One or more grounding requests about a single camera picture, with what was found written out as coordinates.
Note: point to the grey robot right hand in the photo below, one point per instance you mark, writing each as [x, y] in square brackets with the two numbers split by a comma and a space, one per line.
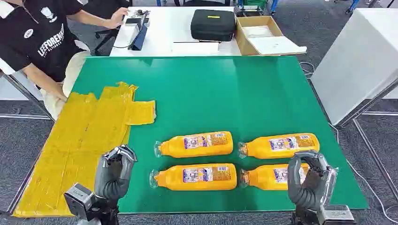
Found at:
[303, 192]

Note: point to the yellow plastic sheet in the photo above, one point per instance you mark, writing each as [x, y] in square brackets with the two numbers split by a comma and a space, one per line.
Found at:
[77, 139]

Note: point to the person's left hand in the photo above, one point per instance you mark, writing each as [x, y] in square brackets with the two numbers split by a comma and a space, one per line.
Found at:
[118, 18]

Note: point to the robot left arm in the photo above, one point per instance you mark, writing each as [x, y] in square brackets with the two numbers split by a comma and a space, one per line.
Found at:
[104, 214]

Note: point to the open cardboard box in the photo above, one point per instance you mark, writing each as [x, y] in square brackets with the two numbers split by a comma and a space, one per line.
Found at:
[242, 40]

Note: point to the green plastic crate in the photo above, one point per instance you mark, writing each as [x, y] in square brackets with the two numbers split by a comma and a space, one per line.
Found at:
[255, 3]

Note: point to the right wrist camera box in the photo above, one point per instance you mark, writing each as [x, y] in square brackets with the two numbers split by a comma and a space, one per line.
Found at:
[337, 216]

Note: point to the black desktop device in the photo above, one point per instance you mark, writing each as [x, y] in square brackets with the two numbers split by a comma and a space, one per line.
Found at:
[139, 35]

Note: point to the white packing sheet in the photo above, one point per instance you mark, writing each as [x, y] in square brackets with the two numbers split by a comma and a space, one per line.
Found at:
[258, 31]

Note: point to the black office chair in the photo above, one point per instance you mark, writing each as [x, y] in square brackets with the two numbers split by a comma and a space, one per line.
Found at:
[107, 7]

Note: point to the black zip case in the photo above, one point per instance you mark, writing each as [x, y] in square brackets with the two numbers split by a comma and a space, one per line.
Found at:
[213, 26]

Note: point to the orange drink bottle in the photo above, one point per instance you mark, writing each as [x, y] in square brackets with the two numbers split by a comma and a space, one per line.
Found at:
[264, 178]
[280, 150]
[199, 149]
[199, 183]

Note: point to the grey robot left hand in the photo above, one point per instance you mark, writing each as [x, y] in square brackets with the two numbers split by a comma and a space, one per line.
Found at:
[112, 183]

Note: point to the person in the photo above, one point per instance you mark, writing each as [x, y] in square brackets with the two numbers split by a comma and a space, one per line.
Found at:
[40, 37]

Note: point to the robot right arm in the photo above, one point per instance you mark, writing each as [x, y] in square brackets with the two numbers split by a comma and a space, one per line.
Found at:
[303, 217]

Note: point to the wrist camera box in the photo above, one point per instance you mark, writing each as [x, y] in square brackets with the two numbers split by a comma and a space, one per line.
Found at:
[77, 200]
[337, 216]

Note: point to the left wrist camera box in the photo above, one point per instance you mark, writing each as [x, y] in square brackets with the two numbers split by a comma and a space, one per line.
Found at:
[77, 200]

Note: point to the white side table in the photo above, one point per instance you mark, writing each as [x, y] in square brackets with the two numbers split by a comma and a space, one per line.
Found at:
[12, 90]
[357, 62]

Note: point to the green table mat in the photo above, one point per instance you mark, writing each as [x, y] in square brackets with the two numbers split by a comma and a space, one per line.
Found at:
[217, 99]

